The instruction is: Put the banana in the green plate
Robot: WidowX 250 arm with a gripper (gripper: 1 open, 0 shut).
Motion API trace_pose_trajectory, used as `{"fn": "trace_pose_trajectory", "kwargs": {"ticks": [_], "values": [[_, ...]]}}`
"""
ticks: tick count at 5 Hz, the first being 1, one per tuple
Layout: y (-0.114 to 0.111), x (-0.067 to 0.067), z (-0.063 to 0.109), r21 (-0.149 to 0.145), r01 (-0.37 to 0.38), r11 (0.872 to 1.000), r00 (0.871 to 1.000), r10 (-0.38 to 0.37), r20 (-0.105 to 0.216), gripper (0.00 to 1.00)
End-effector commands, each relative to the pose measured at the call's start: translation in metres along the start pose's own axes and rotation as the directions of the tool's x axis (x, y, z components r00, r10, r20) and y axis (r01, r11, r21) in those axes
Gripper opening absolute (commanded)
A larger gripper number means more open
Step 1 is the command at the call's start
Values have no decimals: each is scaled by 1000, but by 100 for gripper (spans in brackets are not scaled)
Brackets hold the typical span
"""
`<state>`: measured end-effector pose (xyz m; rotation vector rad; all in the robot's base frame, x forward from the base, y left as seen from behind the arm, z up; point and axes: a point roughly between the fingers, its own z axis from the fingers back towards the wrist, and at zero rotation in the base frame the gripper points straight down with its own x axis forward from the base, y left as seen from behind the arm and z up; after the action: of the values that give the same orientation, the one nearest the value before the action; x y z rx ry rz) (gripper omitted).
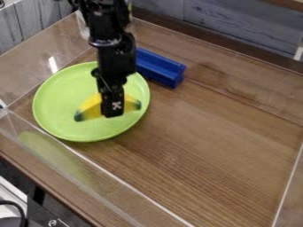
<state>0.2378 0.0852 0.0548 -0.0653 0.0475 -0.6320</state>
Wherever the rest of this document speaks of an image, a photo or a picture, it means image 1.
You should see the black cable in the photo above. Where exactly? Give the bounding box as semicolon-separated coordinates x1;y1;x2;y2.
0;200;26;227

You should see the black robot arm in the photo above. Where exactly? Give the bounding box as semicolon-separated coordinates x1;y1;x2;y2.
74;0;136;118

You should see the clear acrylic enclosure wall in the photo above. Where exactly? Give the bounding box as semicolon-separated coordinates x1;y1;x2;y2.
0;17;303;227

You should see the yellow toy banana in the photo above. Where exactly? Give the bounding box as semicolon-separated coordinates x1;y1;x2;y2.
73;93;141;122

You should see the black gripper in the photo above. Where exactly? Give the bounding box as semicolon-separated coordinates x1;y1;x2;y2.
89;32;136;118

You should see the green round plate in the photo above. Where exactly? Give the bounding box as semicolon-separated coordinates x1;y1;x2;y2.
32;61;150;142

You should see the blue plastic block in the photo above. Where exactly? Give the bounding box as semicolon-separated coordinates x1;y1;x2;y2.
136;48;186;88

